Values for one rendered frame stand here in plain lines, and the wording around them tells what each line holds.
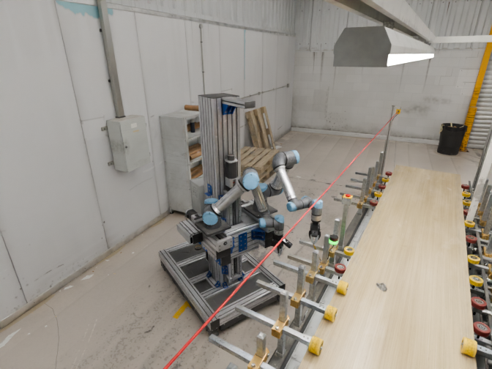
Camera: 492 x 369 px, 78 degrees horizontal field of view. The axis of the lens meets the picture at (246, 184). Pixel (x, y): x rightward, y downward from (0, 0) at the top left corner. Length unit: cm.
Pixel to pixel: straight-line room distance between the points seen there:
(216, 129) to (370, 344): 175
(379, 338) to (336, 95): 852
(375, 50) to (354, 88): 909
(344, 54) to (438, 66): 904
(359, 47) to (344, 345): 153
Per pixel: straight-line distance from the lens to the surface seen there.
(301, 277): 194
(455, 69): 983
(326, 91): 997
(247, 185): 216
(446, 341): 214
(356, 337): 196
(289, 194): 229
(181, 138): 438
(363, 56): 76
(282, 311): 180
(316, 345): 178
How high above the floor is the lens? 233
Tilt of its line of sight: 23 degrees down
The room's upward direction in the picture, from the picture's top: straight up
